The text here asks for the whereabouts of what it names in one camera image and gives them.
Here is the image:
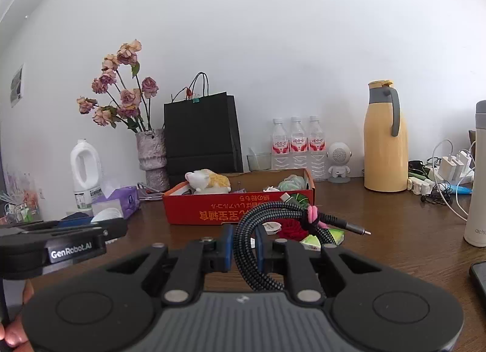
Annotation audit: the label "black paper bag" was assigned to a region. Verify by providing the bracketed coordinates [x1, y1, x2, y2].
[164, 72, 243, 187]

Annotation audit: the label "right water bottle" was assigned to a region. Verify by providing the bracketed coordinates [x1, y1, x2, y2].
[308, 115, 327, 181]

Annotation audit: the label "purple tissue pack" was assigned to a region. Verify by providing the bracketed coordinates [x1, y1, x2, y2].
[91, 179, 140, 220]

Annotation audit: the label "left water bottle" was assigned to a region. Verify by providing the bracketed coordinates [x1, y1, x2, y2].
[271, 118, 290, 170]

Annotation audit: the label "white detergent bottle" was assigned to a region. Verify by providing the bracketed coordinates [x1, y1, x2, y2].
[70, 139, 102, 211]

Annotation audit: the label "white insulated bottle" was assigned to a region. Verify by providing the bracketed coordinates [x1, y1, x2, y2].
[464, 100, 486, 248]

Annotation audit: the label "dried pink flowers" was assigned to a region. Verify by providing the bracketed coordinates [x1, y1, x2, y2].
[77, 39, 159, 134]

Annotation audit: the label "braided cable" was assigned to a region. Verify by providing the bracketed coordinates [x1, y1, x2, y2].
[231, 191, 373, 292]

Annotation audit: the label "hamster plush toy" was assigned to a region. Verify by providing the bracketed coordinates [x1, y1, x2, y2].
[184, 169, 231, 194]

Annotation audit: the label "red cardboard box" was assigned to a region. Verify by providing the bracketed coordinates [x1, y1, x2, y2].
[163, 169, 316, 225]

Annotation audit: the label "purple cords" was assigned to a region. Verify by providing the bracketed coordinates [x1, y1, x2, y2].
[136, 181, 166, 201]

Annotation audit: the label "glass cup with straw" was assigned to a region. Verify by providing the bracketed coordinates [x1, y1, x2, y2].
[246, 147, 272, 172]

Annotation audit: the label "person's left hand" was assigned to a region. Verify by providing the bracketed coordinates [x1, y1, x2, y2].
[1, 280, 35, 352]

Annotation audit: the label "white tissue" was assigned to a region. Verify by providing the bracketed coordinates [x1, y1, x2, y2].
[264, 186, 280, 192]

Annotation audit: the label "purple textured vase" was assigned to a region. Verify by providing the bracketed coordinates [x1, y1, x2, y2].
[136, 128, 170, 192]

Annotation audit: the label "green tissue packet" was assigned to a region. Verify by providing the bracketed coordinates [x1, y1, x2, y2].
[299, 228, 346, 251]

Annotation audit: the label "middle water bottle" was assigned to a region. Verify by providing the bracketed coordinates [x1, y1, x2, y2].
[290, 117, 308, 169]

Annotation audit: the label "water bottle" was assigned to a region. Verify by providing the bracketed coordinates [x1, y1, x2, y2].
[308, 115, 327, 181]
[271, 118, 290, 170]
[290, 117, 308, 169]

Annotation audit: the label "yellow thermos jug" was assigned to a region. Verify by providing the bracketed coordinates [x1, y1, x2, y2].
[363, 80, 409, 193]

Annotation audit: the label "black phone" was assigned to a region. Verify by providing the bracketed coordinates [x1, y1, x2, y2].
[469, 261, 486, 306]

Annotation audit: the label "green plastic wrap ball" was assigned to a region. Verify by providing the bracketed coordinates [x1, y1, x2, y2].
[278, 174, 306, 191]

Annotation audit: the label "white power strip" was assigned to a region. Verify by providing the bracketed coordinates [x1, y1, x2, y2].
[407, 177, 435, 196]

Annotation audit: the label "white robot speaker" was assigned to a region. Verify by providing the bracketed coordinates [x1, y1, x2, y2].
[327, 142, 352, 184]

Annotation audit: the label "black glasses case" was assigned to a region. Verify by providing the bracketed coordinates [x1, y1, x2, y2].
[61, 212, 93, 225]

